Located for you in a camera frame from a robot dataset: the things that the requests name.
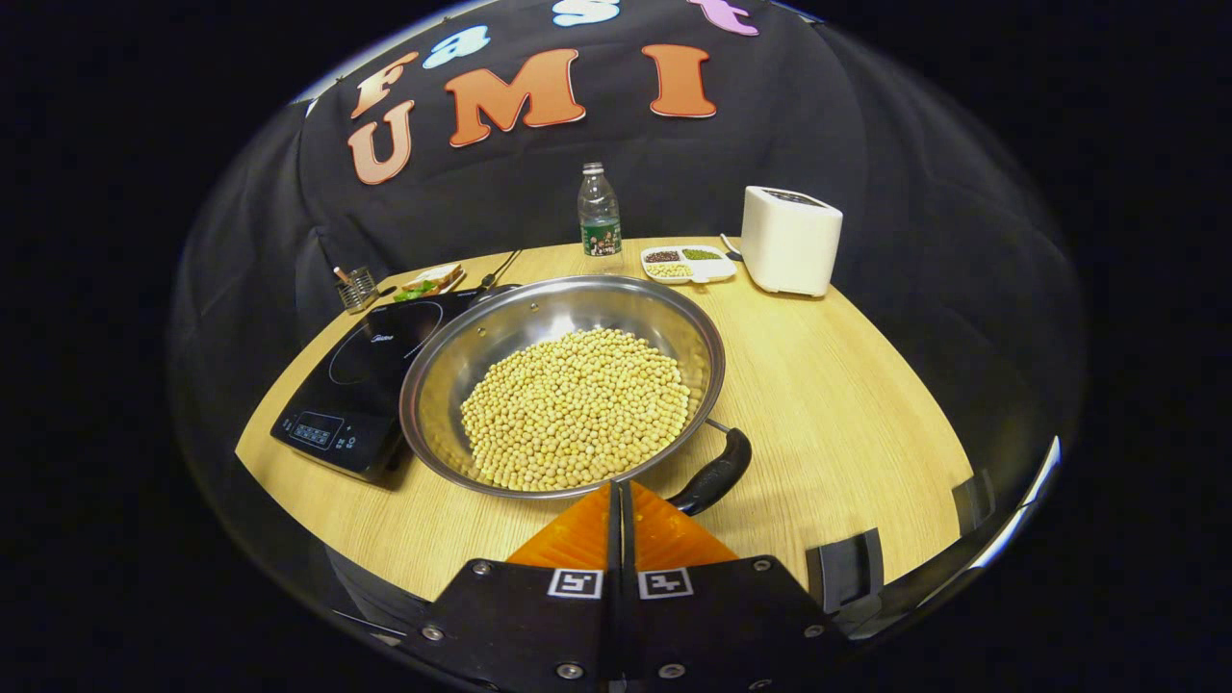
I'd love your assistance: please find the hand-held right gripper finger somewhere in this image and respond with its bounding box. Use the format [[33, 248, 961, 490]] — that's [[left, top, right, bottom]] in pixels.
[[623, 481, 853, 693], [399, 481, 622, 693]]

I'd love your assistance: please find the steel pot with soybeans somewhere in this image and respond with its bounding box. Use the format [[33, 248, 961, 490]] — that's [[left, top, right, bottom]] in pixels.
[[399, 275, 754, 518]]

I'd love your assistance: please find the black induction cooktop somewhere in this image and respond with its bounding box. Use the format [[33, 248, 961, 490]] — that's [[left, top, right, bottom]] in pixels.
[[270, 285, 521, 484]]

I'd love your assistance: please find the white divided dish of beans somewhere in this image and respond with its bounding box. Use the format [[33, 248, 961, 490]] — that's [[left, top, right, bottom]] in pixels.
[[641, 244, 737, 285]]

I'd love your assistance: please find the sandwich on white plate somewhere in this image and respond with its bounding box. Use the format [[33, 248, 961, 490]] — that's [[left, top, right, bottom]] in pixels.
[[393, 263, 466, 303]]

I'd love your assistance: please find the white toaster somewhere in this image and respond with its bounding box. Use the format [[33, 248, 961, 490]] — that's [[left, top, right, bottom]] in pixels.
[[740, 186, 844, 297]]

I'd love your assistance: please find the clear plastic water bottle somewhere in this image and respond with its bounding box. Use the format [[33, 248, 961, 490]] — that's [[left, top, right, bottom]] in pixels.
[[577, 162, 624, 258]]

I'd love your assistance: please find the metal mesh holder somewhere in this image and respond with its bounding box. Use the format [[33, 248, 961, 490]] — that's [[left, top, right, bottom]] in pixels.
[[334, 266, 379, 315]]

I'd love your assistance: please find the black curved bracket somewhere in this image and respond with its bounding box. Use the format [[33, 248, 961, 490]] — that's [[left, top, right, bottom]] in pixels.
[[807, 527, 885, 612], [953, 470, 995, 535]]

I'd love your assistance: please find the black cooktop power cable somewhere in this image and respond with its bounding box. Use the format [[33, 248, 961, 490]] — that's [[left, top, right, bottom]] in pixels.
[[478, 248, 524, 290]]

